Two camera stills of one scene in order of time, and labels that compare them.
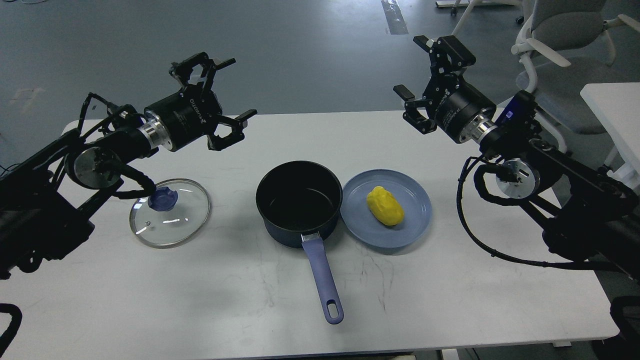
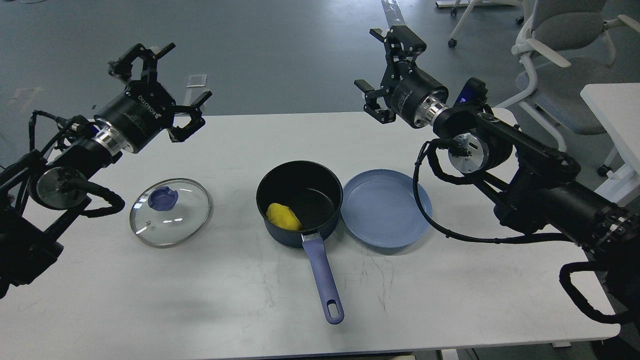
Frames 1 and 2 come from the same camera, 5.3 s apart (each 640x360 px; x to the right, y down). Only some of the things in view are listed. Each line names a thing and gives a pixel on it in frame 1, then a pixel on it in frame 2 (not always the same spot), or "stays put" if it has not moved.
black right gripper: [458, 102] -> [415, 96]
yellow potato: [384, 206] -> [284, 216]
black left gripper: [190, 113] -> [132, 118]
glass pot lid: [177, 212] stays put
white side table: [617, 106] stays put
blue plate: [414, 201] stays put
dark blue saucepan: [299, 202] stays put
